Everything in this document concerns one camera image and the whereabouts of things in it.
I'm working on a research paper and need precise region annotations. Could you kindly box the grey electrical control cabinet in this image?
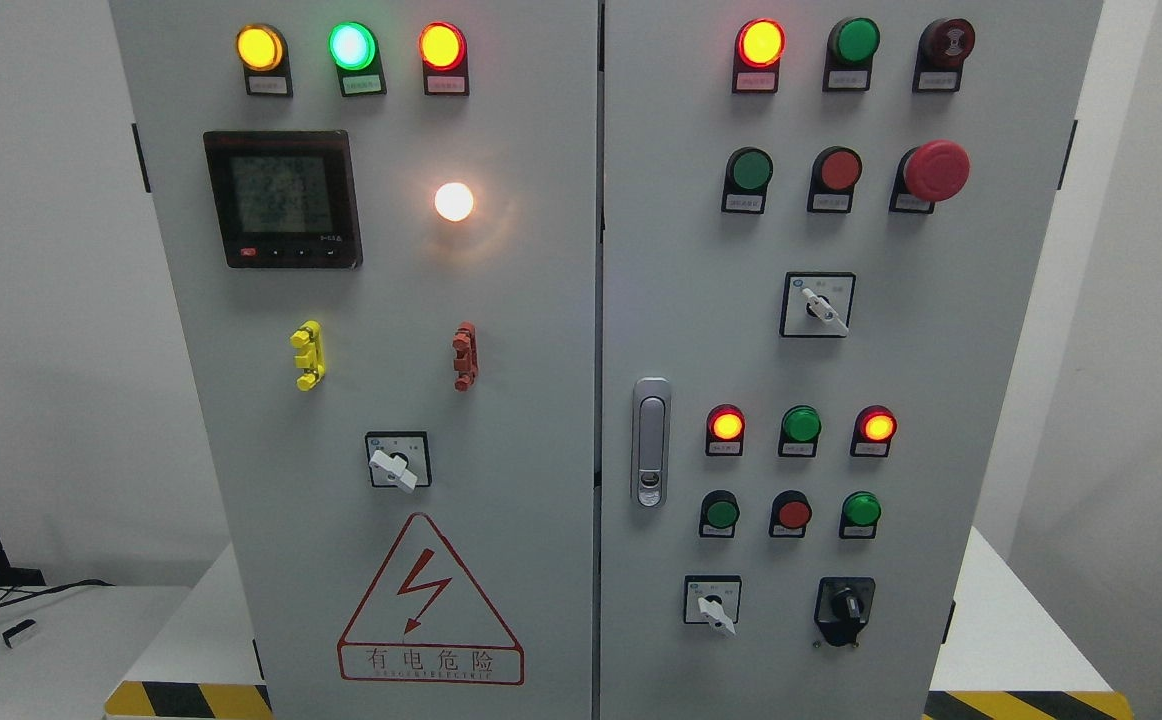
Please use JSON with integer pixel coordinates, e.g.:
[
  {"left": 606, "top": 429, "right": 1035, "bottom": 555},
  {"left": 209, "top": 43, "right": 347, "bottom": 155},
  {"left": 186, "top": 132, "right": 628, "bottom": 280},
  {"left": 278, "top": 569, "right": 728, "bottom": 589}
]
[{"left": 110, "top": 1, "right": 1102, "bottom": 719}]

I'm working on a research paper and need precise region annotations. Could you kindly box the green lit indicator light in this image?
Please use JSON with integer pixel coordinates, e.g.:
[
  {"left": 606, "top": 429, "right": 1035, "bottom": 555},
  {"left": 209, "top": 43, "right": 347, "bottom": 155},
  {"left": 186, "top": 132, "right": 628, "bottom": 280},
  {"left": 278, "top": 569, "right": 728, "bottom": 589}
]
[{"left": 328, "top": 20, "right": 386, "bottom": 98}]

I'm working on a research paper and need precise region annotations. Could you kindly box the left door white selector switch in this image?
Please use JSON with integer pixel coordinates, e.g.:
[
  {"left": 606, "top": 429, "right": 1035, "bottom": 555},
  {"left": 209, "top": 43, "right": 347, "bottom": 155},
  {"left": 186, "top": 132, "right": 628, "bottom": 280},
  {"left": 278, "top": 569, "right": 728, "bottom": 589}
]
[{"left": 363, "top": 430, "right": 433, "bottom": 494}]

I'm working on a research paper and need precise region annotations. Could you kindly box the red lightning warning sticker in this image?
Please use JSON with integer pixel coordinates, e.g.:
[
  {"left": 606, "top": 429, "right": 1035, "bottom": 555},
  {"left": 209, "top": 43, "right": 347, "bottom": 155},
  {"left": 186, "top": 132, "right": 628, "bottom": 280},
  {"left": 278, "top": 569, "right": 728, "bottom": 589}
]
[{"left": 337, "top": 512, "right": 525, "bottom": 685}]

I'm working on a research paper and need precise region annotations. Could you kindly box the green push button lower right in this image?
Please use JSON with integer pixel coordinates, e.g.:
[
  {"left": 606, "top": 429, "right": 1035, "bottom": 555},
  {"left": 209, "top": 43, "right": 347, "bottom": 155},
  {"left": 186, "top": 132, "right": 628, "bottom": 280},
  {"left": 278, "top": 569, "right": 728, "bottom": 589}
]
[{"left": 838, "top": 491, "right": 882, "bottom": 541}]

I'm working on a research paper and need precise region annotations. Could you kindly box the yellow terminal connector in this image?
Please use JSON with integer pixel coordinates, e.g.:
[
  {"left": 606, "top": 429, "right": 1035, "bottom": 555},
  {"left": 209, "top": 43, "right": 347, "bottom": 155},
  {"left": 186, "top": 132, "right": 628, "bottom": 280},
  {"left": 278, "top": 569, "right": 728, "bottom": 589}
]
[{"left": 289, "top": 321, "right": 327, "bottom": 393}]

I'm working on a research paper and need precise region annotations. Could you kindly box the yellow indicator light top left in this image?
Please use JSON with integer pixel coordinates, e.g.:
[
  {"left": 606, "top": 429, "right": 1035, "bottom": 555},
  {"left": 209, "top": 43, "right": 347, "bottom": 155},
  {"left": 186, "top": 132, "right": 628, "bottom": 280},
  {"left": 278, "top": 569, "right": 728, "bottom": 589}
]
[{"left": 235, "top": 23, "right": 293, "bottom": 98}]

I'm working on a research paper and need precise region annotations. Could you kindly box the lower white selector switch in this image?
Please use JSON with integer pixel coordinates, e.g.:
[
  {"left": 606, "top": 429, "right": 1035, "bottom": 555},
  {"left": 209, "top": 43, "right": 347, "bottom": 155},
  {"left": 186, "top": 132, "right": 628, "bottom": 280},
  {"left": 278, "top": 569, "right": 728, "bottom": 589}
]
[{"left": 682, "top": 574, "right": 743, "bottom": 638}]

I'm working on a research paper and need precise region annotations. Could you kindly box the red push button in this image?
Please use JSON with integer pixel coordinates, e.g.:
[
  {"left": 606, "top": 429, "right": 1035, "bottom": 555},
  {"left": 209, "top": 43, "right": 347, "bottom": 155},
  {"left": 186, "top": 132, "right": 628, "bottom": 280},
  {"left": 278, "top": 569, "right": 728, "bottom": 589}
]
[
  {"left": 806, "top": 146, "right": 863, "bottom": 214},
  {"left": 768, "top": 489, "right": 813, "bottom": 538}
]

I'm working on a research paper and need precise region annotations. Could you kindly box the white glowing lamp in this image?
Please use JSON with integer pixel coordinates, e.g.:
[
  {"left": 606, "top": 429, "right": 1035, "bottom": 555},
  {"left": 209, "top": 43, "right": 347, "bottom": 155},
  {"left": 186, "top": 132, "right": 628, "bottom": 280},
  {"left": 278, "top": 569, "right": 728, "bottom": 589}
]
[{"left": 433, "top": 181, "right": 476, "bottom": 223}]

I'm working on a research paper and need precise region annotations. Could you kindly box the red lit indicator right door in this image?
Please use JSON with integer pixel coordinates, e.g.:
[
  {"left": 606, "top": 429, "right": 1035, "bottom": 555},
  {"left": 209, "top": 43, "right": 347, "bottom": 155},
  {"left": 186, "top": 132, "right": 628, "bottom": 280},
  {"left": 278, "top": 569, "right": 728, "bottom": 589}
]
[{"left": 732, "top": 17, "right": 786, "bottom": 94}]

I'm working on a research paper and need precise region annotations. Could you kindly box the green indicator middle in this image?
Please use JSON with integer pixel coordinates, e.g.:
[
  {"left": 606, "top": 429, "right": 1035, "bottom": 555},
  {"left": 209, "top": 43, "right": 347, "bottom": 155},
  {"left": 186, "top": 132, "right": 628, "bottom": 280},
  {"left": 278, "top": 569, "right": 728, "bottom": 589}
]
[{"left": 779, "top": 405, "right": 823, "bottom": 458}]

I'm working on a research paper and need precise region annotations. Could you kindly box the green indicator top right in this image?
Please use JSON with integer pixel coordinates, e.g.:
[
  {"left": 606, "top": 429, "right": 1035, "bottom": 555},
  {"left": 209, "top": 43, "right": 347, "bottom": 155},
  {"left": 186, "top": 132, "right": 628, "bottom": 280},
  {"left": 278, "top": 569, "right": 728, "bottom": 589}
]
[{"left": 822, "top": 15, "right": 881, "bottom": 92}]

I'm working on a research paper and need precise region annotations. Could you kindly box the small black white adapter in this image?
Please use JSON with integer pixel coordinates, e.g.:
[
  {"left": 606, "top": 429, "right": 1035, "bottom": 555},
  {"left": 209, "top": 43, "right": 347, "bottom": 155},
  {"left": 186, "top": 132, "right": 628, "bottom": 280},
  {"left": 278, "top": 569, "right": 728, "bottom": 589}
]
[{"left": 1, "top": 618, "right": 40, "bottom": 650}]

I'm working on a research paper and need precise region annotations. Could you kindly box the silver door latch handle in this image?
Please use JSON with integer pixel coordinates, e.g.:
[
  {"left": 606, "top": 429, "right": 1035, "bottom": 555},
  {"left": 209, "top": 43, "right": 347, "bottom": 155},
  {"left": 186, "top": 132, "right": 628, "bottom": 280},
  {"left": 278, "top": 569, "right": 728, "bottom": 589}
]
[{"left": 631, "top": 377, "right": 672, "bottom": 509}]

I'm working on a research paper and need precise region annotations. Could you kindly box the red terminal connector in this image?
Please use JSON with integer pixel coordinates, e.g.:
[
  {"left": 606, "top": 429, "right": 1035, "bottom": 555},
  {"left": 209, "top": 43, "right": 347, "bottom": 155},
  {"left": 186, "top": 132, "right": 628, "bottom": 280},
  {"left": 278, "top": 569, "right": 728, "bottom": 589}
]
[{"left": 450, "top": 322, "right": 479, "bottom": 393}]

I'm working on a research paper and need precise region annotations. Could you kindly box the red push button upper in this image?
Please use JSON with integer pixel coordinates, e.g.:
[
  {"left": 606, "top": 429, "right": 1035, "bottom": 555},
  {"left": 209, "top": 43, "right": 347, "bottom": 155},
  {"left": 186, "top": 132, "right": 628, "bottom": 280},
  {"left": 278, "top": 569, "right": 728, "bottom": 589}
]
[{"left": 806, "top": 146, "right": 863, "bottom": 214}]

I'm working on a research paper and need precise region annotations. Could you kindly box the red emergency stop mushroom button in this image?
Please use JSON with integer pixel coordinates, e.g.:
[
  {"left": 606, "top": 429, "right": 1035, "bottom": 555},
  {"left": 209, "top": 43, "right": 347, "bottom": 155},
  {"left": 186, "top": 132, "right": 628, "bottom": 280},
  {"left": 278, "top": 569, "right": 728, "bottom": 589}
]
[{"left": 889, "top": 138, "right": 971, "bottom": 215}]

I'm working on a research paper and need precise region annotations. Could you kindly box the red indicator middle right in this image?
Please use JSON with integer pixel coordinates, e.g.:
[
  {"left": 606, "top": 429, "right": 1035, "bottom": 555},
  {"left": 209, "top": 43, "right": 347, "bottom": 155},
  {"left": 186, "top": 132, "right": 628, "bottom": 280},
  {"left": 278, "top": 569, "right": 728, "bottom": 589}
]
[{"left": 849, "top": 405, "right": 898, "bottom": 458}]

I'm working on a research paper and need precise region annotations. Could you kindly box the black cable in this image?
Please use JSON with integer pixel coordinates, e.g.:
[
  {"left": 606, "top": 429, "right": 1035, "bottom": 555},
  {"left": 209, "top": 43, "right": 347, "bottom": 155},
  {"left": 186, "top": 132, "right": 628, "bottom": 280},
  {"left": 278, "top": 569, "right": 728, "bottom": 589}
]
[{"left": 0, "top": 578, "right": 115, "bottom": 629}]

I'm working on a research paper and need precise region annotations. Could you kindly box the dark red buzzer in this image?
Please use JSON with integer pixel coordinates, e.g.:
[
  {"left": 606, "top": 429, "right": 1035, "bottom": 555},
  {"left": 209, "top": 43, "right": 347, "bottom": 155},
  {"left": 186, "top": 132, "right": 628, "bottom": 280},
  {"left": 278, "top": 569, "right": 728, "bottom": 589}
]
[{"left": 913, "top": 17, "right": 977, "bottom": 94}]

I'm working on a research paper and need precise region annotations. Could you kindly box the red push button lower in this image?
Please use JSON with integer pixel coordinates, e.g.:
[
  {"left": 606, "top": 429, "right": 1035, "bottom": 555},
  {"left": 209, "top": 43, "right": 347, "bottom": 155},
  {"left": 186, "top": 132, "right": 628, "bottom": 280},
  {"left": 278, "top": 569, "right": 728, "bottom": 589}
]
[{"left": 768, "top": 489, "right": 813, "bottom": 538}]

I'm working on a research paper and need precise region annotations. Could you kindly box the upper right white selector switch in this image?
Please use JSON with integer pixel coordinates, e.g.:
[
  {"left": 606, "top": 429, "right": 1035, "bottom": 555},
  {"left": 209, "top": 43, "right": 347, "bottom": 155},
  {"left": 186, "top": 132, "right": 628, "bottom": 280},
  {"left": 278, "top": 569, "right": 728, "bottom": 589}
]
[{"left": 779, "top": 272, "right": 856, "bottom": 338}]

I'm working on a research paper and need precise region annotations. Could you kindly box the red lit indicator middle left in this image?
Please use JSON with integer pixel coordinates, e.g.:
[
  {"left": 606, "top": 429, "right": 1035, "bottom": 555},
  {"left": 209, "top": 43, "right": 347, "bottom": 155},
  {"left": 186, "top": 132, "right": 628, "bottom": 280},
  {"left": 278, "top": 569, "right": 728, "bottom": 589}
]
[{"left": 705, "top": 404, "right": 746, "bottom": 458}]

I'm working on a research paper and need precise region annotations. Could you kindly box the green push button upper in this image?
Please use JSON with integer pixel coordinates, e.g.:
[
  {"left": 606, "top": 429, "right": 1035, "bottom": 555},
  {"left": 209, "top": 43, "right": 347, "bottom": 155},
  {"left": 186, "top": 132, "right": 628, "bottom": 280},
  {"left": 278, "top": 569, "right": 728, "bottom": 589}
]
[{"left": 720, "top": 146, "right": 774, "bottom": 214}]

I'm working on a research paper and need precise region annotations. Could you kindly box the black digital power meter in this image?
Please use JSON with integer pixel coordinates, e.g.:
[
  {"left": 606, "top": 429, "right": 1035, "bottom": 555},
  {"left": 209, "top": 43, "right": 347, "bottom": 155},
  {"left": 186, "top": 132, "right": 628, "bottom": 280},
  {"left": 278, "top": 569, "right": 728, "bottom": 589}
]
[{"left": 203, "top": 129, "right": 363, "bottom": 269}]

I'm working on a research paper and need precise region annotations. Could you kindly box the green push button lower left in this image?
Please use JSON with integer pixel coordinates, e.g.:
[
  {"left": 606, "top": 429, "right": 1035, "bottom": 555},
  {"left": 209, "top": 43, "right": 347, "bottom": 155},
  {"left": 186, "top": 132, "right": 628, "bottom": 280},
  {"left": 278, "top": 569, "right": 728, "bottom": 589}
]
[{"left": 697, "top": 489, "right": 740, "bottom": 538}]

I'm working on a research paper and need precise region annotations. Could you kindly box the black rotary knob switch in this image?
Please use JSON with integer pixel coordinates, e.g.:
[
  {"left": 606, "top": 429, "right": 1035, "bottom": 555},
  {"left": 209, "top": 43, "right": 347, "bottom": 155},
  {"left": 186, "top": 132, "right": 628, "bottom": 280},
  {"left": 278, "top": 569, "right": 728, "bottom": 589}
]
[{"left": 815, "top": 577, "right": 875, "bottom": 647}]

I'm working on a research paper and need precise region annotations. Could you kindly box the red-orange indicator light left door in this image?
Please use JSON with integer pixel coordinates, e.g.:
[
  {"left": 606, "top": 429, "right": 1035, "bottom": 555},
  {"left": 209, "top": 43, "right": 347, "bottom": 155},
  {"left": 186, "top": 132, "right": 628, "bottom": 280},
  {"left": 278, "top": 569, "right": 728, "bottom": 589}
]
[{"left": 418, "top": 20, "right": 469, "bottom": 96}]

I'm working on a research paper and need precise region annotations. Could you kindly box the green push button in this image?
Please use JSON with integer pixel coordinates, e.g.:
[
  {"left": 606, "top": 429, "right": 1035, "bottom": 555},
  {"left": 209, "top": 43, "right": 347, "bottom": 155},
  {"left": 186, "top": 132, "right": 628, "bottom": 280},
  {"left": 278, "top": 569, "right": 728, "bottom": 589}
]
[
  {"left": 720, "top": 146, "right": 774, "bottom": 214},
  {"left": 838, "top": 491, "right": 882, "bottom": 541},
  {"left": 697, "top": 489, "right": 740, "bottom": 538}
]

